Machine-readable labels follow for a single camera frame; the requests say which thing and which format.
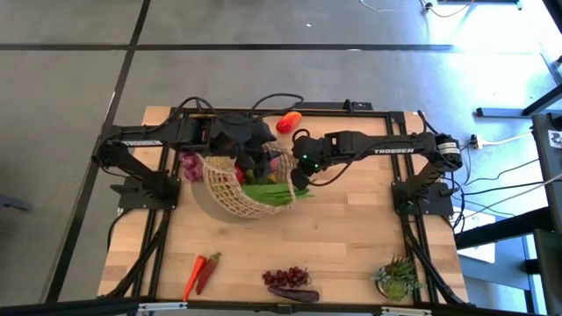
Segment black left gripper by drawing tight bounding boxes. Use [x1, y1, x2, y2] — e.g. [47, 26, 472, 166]
[210, 114, 278, 186]

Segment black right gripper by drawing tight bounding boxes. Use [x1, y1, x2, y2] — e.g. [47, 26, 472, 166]
[290, 133, 329, 193]

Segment green lettuce leaf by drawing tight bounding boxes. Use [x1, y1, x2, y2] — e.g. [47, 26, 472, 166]
[240, 181, 315, 208]

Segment woven straw basket rope handles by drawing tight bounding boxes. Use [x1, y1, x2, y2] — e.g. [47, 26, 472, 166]
[195, 139, 305, 219]

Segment dark red chili pepper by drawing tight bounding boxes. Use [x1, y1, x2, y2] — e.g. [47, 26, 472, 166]
[195, 252, 222, 296]

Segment orange carrot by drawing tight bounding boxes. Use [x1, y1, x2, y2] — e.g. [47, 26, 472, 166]
[183, 255, 207, 303]

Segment red orange mango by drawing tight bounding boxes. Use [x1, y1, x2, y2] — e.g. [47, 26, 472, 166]
[275, 111, 303, 134]

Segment purple grape bunch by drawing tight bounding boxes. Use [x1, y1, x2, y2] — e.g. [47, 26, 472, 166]
[178, 151, 205, 183]

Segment red grape bunch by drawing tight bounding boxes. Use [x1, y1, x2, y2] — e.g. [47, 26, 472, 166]
[262, 266, 313, 290]

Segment purple eggplant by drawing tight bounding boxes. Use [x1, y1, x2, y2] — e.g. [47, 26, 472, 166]
[266, 285, 321, 305]

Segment black table clamp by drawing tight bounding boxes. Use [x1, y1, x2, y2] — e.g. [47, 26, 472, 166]
[270, 302, 299, 316]

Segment potted succulent plant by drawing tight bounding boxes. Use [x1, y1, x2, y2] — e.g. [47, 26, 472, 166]
[371, 255, 426, 303]

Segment black desk leg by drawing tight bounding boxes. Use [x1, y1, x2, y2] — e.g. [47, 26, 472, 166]
[476, 83, 562, 119]

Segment grey desk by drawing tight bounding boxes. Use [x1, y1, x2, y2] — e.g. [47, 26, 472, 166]
[530, 111, 562, 316]

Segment black gripper loop cable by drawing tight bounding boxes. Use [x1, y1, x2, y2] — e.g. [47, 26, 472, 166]
[249, 91, 306, 120]

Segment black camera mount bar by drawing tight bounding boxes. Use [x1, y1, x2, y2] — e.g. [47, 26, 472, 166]
[293, 99, 374, 111]

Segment black aluminium table frame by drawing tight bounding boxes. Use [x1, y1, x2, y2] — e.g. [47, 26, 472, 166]
[104, 99, 469, 311]

